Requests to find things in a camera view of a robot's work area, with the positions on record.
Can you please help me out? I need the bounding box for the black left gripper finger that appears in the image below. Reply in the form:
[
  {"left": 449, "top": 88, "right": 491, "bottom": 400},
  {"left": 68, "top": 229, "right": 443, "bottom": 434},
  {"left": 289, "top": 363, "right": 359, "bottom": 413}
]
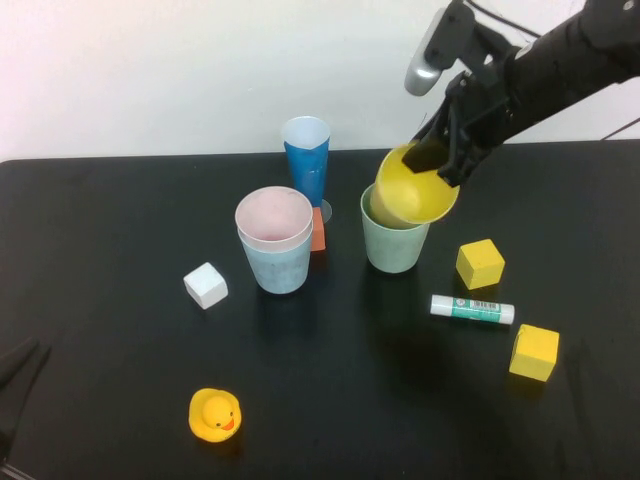
[
  {"left": 0, "top": 337, "right": 41, "bottom": 397},
  {"left": 0, "top": 344, "right": 53, "bottom": 452}
]

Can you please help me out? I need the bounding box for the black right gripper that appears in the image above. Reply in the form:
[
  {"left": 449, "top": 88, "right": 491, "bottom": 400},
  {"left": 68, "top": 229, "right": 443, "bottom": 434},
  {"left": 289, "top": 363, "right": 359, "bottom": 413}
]
[{"left": 402, "top": 52, "right": 524, "bottom": 187}]

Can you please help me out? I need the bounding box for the yellow cup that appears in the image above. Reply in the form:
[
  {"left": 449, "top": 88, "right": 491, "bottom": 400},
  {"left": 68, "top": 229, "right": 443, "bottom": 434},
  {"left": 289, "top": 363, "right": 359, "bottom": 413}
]
[{"left": 370, "top": 142, "right": 461, "bottom": 230}]

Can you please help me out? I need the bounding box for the pink cup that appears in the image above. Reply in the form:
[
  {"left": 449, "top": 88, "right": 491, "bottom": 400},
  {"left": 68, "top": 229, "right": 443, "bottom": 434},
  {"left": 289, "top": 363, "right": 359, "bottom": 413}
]
[{"left": 234, "top": 186, "right": 314, "bottom": 254}]

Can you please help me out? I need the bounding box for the pale green cup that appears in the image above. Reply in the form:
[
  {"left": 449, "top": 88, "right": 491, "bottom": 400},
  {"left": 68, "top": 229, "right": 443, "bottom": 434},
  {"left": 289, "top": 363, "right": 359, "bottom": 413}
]
[{"left": 359, "top": 182, "right": 431, "bottom": 275}]

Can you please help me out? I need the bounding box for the yellow cube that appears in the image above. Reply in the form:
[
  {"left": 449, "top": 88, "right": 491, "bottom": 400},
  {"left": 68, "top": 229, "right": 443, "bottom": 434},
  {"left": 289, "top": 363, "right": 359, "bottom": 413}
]
[
  {"left": 508, "top": 323, "right": 560, "bottom": 382},
  {"left": 455, "top": 238, "right": 506, "bottom": 291}
]

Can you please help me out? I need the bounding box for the blue cone glass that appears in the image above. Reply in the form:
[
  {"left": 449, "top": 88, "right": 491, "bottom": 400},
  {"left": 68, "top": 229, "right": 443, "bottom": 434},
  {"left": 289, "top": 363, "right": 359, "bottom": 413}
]
[{"left": 280, "top": 116, "right": 334, "bottom": 224}]

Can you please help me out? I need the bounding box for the orange cube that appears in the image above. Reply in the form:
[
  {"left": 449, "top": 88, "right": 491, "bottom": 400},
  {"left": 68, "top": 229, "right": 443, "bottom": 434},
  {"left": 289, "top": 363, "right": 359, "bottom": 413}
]
[{"left": 309, "top": 207, "right": 327, "bottom": 253}]

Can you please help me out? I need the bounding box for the white green glue stick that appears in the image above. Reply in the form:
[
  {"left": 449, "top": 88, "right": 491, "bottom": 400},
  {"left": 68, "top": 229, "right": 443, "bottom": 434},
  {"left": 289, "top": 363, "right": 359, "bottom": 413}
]
[{"left": 429, "top": 293, "right": 516, "bottom": 325}]

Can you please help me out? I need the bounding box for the yellow rubber duck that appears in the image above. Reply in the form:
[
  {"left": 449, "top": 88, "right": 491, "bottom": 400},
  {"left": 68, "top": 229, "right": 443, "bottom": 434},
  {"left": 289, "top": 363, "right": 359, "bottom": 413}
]
[{"left": 188, "top": 387, "right": 244, "bottom": 444}]

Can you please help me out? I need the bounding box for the light blue bowl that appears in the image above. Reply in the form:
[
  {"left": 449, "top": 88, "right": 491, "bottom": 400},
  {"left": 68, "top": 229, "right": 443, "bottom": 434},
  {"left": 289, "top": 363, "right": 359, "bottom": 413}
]
[{"left": 237, "top": 227, "right": 314, "bottom": 295}]

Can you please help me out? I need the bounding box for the white cube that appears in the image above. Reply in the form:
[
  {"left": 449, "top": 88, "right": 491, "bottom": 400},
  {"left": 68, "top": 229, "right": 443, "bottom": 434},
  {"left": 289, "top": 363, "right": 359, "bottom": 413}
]
[{"left": 182, "top": 261, "right": 230, "bottom": 311}]

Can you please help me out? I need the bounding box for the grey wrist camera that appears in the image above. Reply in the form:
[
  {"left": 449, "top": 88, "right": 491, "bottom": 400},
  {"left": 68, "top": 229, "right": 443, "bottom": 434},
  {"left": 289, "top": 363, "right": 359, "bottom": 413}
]
[{"left": 403, "top": 5, "right": 476, "bottom": 97}]

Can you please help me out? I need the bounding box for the thin black cable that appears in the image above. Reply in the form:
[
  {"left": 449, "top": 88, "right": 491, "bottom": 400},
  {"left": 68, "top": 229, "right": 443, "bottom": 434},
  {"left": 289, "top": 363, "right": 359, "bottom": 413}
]
[
  {"left": 462, "top": 0, "right": 544, "bottom": 39},
  {"left": 599, "top": 117, "right": 640, "bottom": 143}
]

